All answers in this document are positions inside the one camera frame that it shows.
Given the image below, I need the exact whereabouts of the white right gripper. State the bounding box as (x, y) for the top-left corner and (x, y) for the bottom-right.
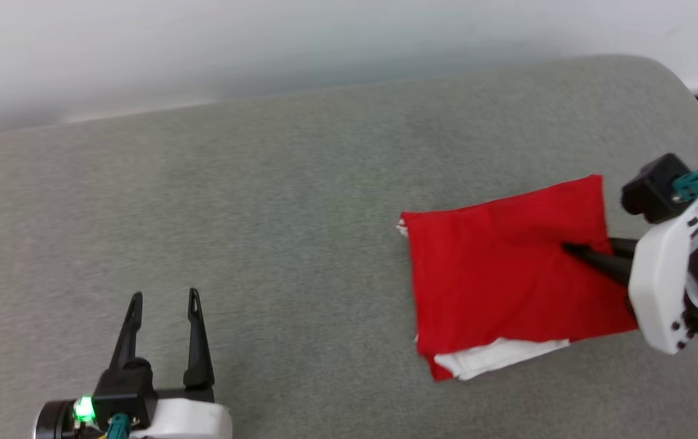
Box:
(561, 196), (698, 355)

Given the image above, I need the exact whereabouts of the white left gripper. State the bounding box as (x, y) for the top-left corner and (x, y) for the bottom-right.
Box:
(110, 288), (233, 439)

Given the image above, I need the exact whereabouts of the grey fabric sofa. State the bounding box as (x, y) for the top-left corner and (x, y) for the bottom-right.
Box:
(0, 54), (698, 439)

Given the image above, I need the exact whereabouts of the red garment with white sleeves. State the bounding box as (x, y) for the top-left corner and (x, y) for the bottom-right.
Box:
(396, 174), (639, 382)

